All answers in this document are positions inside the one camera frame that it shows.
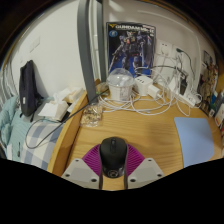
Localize white cube charger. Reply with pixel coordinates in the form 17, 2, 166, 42
133, 75, 154, 97

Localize white power strip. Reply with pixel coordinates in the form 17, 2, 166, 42
173, 89, 198, 108

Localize blue checked bed sheet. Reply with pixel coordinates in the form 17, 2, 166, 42
13, 119, 65, 171

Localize tan tree figure model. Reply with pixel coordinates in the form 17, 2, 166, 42
199, 63, 219, 114

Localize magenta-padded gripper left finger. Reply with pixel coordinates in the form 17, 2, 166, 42
61, 143, 104, 191

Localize black computer mouse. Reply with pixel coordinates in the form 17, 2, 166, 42
99, 136, 129, 179

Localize white wall socket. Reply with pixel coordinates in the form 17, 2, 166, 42
173, 44, 188, 64
156, 39, 174, 58

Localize small clear plastic bag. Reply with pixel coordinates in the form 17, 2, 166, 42
79, 102, 103, 128

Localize dark green plug cable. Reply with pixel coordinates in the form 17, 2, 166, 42
175, 47, 196, 79

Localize black hanging bag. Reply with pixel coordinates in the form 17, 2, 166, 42
18, 59, 43, 118

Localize black cable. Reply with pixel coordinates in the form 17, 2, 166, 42
24, 89, 110, 150

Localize grey metal desk frame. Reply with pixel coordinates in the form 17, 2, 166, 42
77, 0, 108, 104

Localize colourful comic print box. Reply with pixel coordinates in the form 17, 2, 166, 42
201, 49, 220, 101

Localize tangled white cables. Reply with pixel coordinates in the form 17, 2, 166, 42
98, 56, 203, 117

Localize light blue mouse pad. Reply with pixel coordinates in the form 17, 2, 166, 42
173, 116, 215, 169

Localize teal quilt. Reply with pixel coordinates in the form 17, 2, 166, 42
0, 96, 22, 158

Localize large white adapter block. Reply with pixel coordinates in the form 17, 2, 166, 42
168, 76, 181, 98

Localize clear lidded plastic cup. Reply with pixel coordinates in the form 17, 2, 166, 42
106, 68, 135, 102

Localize black power adapter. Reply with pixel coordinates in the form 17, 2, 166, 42
179, 74, 189, 96

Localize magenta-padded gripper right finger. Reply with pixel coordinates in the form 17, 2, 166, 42
124, 143, 165, 191

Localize robot model kit box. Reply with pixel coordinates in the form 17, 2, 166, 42
106, 21, 156, 78

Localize small white charger plug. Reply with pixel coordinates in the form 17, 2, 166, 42
146, 83, 162, 100

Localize white tissue packs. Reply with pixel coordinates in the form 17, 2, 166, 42
38, 87, 84, 122

